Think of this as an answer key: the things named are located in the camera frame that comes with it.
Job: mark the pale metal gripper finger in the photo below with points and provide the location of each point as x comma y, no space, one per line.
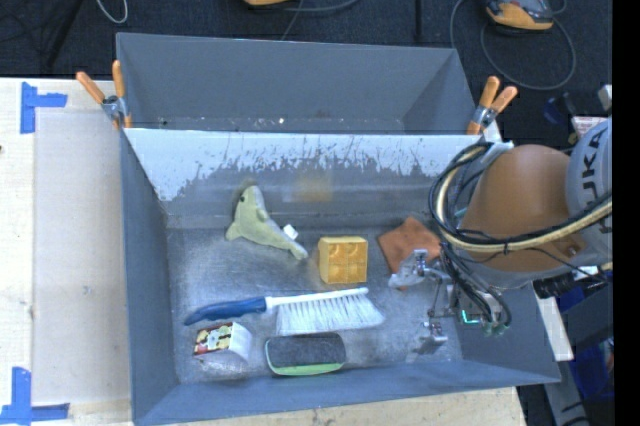
430,341
411,270

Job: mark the red-brown flat square pad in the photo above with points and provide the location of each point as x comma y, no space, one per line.
407,239

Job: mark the yellow cube block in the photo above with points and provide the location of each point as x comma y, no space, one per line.
342,259

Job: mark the black and green eraser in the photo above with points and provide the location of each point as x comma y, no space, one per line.
305,353

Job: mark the pale green plush dolphin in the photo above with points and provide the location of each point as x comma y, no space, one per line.
255,221

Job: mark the small white printed box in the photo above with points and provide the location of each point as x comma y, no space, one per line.
225,339

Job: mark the grey metal bin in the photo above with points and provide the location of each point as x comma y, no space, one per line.
280,84

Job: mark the pale wood flat board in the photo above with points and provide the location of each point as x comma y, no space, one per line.
75,239

